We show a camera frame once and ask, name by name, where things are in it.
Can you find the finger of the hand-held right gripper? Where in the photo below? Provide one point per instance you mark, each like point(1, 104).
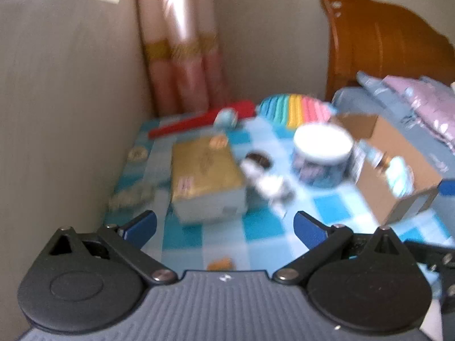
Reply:
point(448, 188)
point(426, 252)

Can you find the pink curtain with gold band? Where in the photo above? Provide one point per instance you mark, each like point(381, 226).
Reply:
point(177, 60)

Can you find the plastic jar with white lid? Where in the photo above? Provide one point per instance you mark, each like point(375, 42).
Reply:
point(320, 140)

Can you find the blue floral pillow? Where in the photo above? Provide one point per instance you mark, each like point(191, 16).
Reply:
point(376, 85)

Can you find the white sock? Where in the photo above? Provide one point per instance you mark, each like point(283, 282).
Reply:
point(270, 184)

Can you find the red folding fan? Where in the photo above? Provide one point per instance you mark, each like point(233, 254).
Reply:
point(185, 126)

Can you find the pink floral pillow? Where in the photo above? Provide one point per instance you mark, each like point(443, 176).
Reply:
point(426, 103)

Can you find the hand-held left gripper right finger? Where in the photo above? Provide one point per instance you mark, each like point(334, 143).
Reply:
point(309, 231)

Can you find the gold tissue pack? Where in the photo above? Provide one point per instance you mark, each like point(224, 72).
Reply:
point(202, 163)

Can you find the wooden bed headboard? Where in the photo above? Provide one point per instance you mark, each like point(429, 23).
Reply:
point(384, 42)

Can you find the small orange rubber piece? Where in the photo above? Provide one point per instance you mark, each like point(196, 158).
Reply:
point(220, 264)

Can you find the light blue round toy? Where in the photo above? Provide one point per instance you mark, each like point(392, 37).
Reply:
point(226, 118)

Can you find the cardboard box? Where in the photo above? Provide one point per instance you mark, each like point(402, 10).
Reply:
point(376, 191)

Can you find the rainbow silicone bubble toy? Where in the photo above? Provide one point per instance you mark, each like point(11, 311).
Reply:
point(284, 108)

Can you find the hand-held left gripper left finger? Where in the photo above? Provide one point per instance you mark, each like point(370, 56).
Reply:
point(142, 225)

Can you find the blue checkered tablecloth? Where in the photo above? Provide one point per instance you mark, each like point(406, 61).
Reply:
point(256, 220)

